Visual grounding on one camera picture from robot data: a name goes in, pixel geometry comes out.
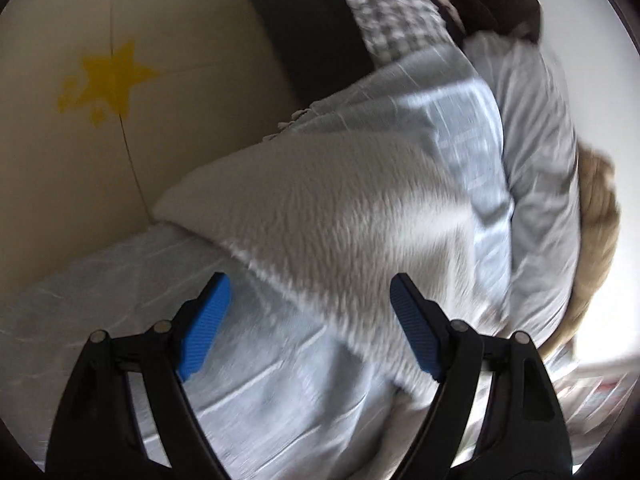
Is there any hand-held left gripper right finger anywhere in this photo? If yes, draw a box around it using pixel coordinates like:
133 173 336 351
389 273 574 480

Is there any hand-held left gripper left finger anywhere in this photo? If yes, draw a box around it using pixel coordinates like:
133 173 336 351
45 272 232 480

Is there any fluffy cream blanket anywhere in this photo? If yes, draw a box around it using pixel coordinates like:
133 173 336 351
150 122 512 397

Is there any light blue grid duvet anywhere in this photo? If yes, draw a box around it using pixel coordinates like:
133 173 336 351
0 42 517 480

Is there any grey pillow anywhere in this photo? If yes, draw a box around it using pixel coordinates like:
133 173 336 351
462 31 584 347

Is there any tan quilted blanket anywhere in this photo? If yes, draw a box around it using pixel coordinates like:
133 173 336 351
542 140 622 362

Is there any yellow star floor mark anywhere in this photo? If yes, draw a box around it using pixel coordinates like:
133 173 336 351
57 39 161 126

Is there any dark grey bedside bench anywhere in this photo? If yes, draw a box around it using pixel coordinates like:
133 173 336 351
235 0 377 109

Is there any checked cloth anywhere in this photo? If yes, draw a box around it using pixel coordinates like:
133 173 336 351
337 0 457 69

